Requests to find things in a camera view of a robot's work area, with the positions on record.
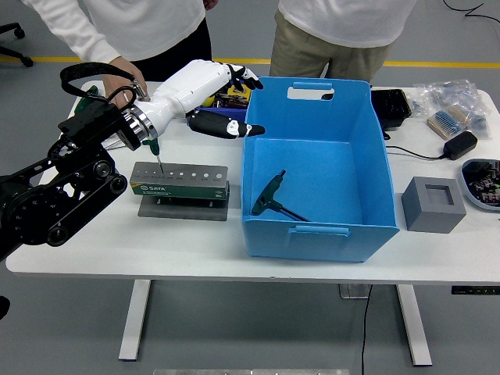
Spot black plastic tray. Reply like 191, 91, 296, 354
370, 88, 413, 141

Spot black office chair base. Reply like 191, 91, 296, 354
0, 22, 34, 68

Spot person's right hand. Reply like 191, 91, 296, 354
103, 55, 148, 107

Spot small green T-handle hex key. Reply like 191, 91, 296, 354
141, 137, 164, 174

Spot white table leg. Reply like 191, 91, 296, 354
118, 279, 152, 361
395, 284, 434, 367

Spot dark brown small parts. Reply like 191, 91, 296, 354
213, 91, 251, 109

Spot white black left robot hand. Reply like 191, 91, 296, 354
132, 59, 266, 141

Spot thin black floor cable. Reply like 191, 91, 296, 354
443, 0, 500, 25

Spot dark blue plastic bin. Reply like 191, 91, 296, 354
186, 84, 251, 128

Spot black adapter cable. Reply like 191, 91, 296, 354
385, 145, 447, 160

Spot black power adapter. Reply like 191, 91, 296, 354
443, 130, 478, 160

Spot black table control panel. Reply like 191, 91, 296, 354
451, 285, 500, 296

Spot light blue folding box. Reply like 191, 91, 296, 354
240, 76, 402, 263

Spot person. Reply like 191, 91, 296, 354
21, 0, 220, 85
269, 0, 418, 83

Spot green SATA hex key stand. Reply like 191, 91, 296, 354
129, 162, 230, 223

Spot large green T-handle hex key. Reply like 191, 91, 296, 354
250, 169, 313, 223

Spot tan resistor strip bundle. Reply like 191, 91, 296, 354
427, 105, 470, 141

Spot clear bags of resistors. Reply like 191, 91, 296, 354
412, 79, 492, 140

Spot grey cube with recess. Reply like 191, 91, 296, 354
401, 176, 468, 234

